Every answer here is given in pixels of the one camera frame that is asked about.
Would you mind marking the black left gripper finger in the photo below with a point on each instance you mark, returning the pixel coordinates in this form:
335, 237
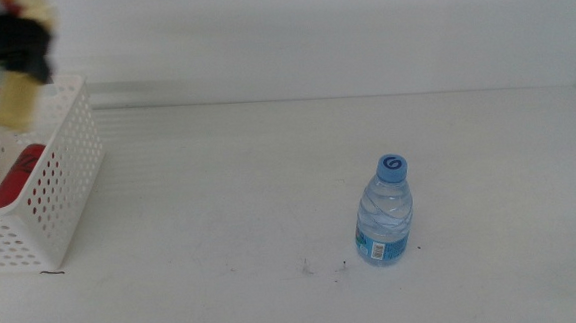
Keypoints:
5, 41

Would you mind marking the red soda can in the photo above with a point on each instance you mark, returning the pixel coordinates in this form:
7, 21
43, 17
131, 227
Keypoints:
15, 173

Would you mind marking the white perforated plastic basket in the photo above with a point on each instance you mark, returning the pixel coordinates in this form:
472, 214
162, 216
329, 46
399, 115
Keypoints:
64, 195

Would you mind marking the small water bottle blue cap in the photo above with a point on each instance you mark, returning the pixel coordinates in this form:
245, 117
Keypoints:
385, 210

